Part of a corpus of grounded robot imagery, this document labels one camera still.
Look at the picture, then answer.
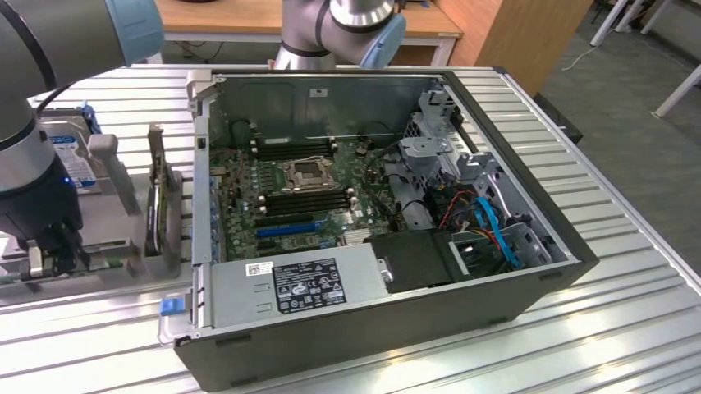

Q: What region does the green motherboard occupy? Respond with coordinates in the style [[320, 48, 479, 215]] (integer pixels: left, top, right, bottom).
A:
[[208, 137, 421, 263]]

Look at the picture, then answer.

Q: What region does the wooden desk with white frame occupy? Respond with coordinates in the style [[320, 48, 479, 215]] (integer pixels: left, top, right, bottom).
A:
[[155, 0, 465, 67]]

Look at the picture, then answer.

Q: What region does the blue expansion slot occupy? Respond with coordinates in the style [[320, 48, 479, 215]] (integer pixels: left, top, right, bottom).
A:
[[256, 223, 322, 240]]

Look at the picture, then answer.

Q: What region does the blue case latch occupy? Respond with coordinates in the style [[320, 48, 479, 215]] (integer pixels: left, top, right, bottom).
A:
[[158, 298, 186, 318]]

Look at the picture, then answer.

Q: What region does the green RAM stick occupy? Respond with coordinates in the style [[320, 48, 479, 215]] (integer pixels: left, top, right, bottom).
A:
[[0, 254, 131, 286]]

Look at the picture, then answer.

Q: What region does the CPU socket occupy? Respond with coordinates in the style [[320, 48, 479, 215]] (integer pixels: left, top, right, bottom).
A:
[[280, 155, 336, 194]]

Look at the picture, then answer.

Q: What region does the grey parts rack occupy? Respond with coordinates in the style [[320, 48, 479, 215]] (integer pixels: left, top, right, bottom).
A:
[[0, 107, 186, 307]]

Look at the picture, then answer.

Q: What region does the hard disk with blue bracket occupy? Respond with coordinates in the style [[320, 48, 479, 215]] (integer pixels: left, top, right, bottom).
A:
[[39, 102, 106, 197]]

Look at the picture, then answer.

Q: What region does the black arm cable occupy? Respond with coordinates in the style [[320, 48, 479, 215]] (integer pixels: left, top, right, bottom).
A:
[[30, 80, 77, 115]]

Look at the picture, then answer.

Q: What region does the black open PC case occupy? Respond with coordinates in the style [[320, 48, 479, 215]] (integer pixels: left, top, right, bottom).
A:
[[157, 67, 601, 393]]

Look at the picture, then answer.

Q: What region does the white floor cable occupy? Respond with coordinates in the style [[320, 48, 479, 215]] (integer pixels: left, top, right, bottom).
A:
[[563, 44, 600, 73]]

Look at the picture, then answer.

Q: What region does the black fan shroud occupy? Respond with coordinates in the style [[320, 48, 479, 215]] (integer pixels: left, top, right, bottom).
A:
[[364, 228, 476, 295]]

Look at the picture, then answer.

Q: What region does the coloured power wire bundle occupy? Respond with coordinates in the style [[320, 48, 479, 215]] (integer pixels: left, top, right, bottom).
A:
[[436, 187, 491, 240]]

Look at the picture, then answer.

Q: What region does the metal optical drive cage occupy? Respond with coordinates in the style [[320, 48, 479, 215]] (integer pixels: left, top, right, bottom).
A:
[[398, 88, 468, 167]]

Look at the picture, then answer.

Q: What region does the blue flat wire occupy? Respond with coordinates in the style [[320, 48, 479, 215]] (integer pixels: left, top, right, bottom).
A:
[[473, 196, 523, 271]]

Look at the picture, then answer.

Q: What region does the black wire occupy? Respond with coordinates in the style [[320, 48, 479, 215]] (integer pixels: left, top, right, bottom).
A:
[[364, 142, 436, 231]]

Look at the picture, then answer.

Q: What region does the wooden cabinet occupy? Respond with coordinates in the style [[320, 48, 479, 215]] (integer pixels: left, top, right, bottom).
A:
[[437, 0, 596, 100]]

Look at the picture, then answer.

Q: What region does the long black expansion slot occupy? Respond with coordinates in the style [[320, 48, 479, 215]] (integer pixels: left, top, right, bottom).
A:
[[253, 213, 317, 229]]

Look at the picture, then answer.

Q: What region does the black RAM slot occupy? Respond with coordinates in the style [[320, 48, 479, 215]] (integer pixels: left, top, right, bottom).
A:
[[264, 204, 358, 218], [254, 148, 338, 156], [253, 143, 338, 151], [250, 138, 337, 146], [260, 189, 353, 199], [260, 194, 354, 205], [262, 199, 357, 211], [257, 153, 341, 162]]

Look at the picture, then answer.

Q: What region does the grey power supply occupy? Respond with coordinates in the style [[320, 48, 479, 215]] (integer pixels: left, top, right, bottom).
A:
[[210, 245, 393, 329]]

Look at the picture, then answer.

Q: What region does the white table leg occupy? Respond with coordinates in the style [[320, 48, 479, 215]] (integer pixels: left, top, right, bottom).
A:
[[639, 0, 676, 36], [653, 64, 701, 118], [589, 0, 632, 47]]

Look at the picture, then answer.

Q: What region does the metal disk bay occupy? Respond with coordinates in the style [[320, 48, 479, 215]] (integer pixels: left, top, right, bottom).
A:
[[452, 150, 567, 271]]

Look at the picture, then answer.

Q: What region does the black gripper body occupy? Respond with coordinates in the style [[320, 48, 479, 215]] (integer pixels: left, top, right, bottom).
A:
[[0, 160, 85, 252]]

